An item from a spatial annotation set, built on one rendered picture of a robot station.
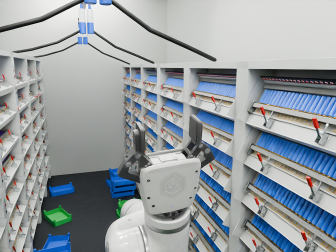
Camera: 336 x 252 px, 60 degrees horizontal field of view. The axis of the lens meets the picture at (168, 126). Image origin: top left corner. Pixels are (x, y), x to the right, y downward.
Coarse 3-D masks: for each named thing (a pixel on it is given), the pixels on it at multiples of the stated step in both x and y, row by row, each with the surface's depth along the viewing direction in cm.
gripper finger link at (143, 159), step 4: (136, 152) 45; (140, 152) 45; (136, 156) 45; (140, 156) 45; (144, 156) 45; (140, 160) 45; (144, 160) 45; (148, 160) 46; (144, 164) 46; (148, 164) 46; (152, 164) 46
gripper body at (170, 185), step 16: (160, 160) 47; (176, 160) 48; (192, 160) 47; (144, 176) 45; (160, 176) 46; (176, 176) 47; (192, 176) 48; (144, 192) 47; (160, 192) 47; (176, 192) 49; (192, 192) 50; (144, 208) 50; (160, 208) 49; (176, 208) 50
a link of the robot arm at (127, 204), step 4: (128, 200) 90; (132, 200) 87; (136, 200) 85; (140, 200) 85; (124, 204) 88; (128, 204) 84; (124, 208) 84; (120, 212) 89; (124, 212) 82; (120, 216) 88
